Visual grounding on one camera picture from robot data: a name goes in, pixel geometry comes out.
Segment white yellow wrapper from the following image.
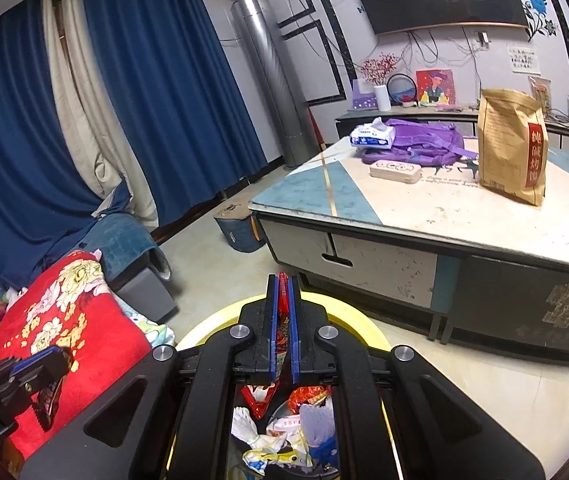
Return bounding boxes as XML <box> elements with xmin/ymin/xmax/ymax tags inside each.
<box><xmin>242</xmin><ymin>447</ymin><xmax>310</xmax><ymax>476</ymax></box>

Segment white foam fruit net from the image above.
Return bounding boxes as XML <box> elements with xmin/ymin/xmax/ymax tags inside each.
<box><xmin>299</xmin><ymin>402</ymin><xmax>338</xmax><ymax>448</ymax></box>

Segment grey sofa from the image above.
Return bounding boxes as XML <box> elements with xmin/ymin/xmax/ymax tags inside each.
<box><xmin>114</xmin><ymin>255</ymin><xmax>178</xmax><ymax>323</ymax></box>

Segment blue bucket with cardboard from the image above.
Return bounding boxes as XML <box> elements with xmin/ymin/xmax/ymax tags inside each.
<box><xmin>213</xmin><ymin>202</ymin><xmax>266</xmax><ymax>254</ymax></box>

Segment red printed snack wrapper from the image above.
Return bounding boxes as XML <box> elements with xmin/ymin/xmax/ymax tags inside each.
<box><xmin>270</xmin><ymin>271</ymin><xmax>291</xmax><ymax>386</ymax></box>

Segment round black ornament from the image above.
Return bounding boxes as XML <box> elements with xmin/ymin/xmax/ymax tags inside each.
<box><xmin>387</xmin><ymin>74</ymin><xmax>418</xmax><ymax>106</ymax></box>

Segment white blue tissue pack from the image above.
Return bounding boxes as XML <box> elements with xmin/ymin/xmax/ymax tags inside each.
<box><xmin>349</xmin><ymin>117</ymin><xmax>396</xmax><ymax>150</ymax></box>

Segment red plastic bag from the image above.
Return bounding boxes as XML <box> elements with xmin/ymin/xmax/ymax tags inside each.
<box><xmin>287</xmin><ymin>385</ymin><xmax>328</xmax><ymax>413</ymax></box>

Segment silver standing air conditioner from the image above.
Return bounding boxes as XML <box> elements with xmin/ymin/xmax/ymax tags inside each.
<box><xmin>229</xmin><ymin>0</ymin><xmax>320</xmax><ymax>170</ymax></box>

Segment yellow trash bin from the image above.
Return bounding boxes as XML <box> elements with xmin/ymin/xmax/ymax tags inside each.
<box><xmin>164</xmin><ymin>296</ymin><xmax>400</xmax><ymax>480</ymax></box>

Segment purple backpack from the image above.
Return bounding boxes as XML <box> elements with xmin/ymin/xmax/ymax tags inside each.
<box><xmin>362</xmin><ymin>119</ymin><xmax>465</xmax><ymax>167</ymax></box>

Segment colourful painting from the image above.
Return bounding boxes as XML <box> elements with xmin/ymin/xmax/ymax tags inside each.
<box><xmin>415</xmin><ymin>69</ymin><xmax>455</xmax><ymax>106</ymax></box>

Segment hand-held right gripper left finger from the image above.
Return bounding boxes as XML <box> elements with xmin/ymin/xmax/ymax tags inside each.
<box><xmin>18</xmin><ymin>274</ymin><xmax>281</xmax><ymax>480</ymax></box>

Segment coffee table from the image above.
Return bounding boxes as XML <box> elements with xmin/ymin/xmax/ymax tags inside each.
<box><xmin>248</xmin><ymin>137</ymin><xmax>569</xmax><ymax>366</ymax></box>

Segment white red printed wrapper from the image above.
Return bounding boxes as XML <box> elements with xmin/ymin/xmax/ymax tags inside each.
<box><xmin>267</xmin><ymin>417</ymin><xmax>306</xmax><ymax>437</ymax></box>

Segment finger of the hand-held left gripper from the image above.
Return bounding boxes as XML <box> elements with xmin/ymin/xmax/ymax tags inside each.
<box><xmin>18</xmin><ymin>365</ymin><xmax>72</xmax><ymax>399</ymax></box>
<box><xmin>11</xmin><ymin>344</ymin><xmax>74</xmax><ymax>377</ymax></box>

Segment small printed packet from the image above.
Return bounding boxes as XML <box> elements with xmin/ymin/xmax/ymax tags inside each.
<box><xmin>529</xmin><ymin>76</ymin><xmax>553</xmax><ymax>111</ymax></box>

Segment beige power strip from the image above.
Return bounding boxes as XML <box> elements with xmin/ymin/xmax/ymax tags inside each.
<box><xmin>369</xmin><ymin>159</ymin><xmax>423</xmax><ymax>184</ymax></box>

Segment beige curtain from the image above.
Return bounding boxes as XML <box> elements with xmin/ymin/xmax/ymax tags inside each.
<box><xmin>42</xmin><ymin>0</ymin><xmax>160</xmax><ymax>231</ymax></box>

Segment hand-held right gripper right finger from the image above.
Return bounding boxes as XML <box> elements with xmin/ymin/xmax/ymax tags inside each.
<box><xmin>287</xmin><ymin>274</ymin><xmax>548</xmax><ymax>480</ymax></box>

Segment brown paper bag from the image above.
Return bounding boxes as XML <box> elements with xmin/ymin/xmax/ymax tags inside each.
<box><xmin>477</xmin><ymin>88</ymin><xmax>548</xmax><ymax>207</ymax></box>

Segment pale printed sheet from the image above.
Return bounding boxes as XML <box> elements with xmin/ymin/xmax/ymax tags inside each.
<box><xmin>114</xmin><ymin>295</ymin><xmax>175</xmax><ymax>347</ymax></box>

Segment dark red snack packet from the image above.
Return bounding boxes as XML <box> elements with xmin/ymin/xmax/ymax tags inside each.
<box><xmin>33</xmin><ymin>375</ymin><xmax>65</xmax><ymax>431</ymax></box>

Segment white paper wall notice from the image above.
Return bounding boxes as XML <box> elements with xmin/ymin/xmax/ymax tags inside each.
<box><xmin>507</xmin><ymin>44</ymin><xmax>540</xmax><ymax>75</ymax></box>

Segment red floral blanket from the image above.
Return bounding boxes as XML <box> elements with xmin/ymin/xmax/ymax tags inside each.
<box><xmin>0</xmin><ymin>251</ymin><xmax>165</xmax><ymax>461</ymax></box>

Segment blue curtain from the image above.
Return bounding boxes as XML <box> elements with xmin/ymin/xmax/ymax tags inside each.
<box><xmin>0</xmin><ymin>0</ymin><xmax>130</xmax><ymax>288</ymax></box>
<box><xmin>82</xmin><ymin>0</ymin><xmax>268</xmax><ymax>226</ymax></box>

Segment pink artificial flowers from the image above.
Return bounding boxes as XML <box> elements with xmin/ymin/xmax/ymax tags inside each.
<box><xmin>359</xmin><ymin>54</ymin><xmax>400</xmax><ymax>86</ymax></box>

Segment blue wrapper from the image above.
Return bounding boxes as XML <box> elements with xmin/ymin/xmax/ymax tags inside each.
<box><xmin>309</xmin><ymin>437</ymin><xmax>339</xmax><ymax>468</ymax></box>

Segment white soft toy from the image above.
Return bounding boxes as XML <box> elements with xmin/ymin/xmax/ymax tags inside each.
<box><xmin>2</xmin><ymin>287</ymin><xmax>28</xmax><ymax>311</ymax></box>

